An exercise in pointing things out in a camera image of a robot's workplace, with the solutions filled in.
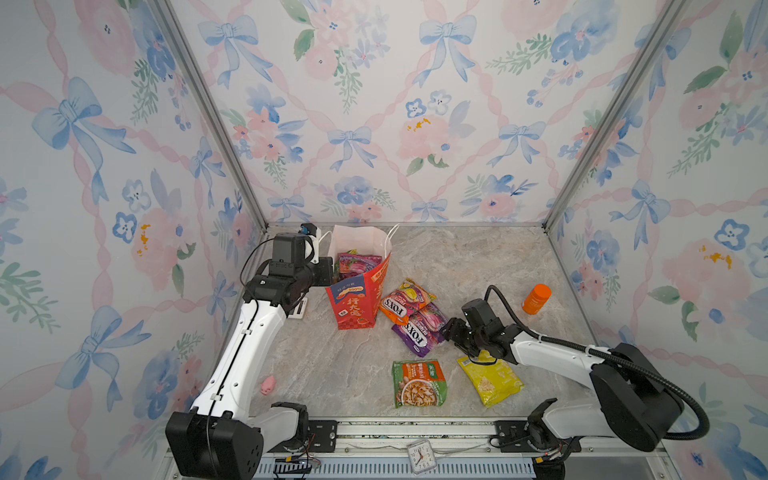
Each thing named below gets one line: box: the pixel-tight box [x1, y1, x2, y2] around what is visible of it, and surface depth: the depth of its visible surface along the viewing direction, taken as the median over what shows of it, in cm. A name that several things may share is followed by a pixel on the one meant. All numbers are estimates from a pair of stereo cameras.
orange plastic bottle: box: [522, 284, 552, 315], surface depth 92 cm
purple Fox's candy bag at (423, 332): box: [391, 302, 448, 358], surface depth 91 cm
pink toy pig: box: [260, 375, 276, 396], surface depth 82 cm
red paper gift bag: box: [319, 224, 400, 330], surface depth 88 cm
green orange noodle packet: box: [392, 359, 448, 408], surface depth 83 cm
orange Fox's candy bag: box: [379, 278, 437, 325], surface depth 97 cm
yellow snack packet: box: [457, 350, 525, 407], surface depth 82 cm
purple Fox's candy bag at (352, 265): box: [337, 252, 382, 282], surface depth 90 cm
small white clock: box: [406, 439, 437, 475], surface depth 71 cm
